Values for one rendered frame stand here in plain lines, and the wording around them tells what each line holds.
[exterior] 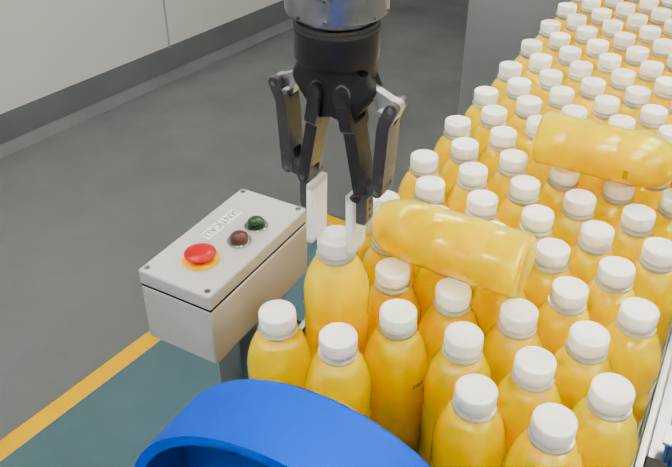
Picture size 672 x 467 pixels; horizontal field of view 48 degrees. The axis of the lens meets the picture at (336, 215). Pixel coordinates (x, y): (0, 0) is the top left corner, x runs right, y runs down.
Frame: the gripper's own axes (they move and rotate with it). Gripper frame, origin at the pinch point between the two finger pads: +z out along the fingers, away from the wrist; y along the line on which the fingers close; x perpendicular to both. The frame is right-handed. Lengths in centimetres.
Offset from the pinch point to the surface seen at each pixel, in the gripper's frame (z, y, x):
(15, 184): 120, -215, 112
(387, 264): 9.5, 2.9, 6.6
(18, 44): 78, -243, 151
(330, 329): 9.5, 2.7, -5.8
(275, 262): 13.4, -11.1, 5.0
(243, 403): -2.7, 7.8, -26.7
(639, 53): 9, 15, 86
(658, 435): 29.9, 34.9, 16.8
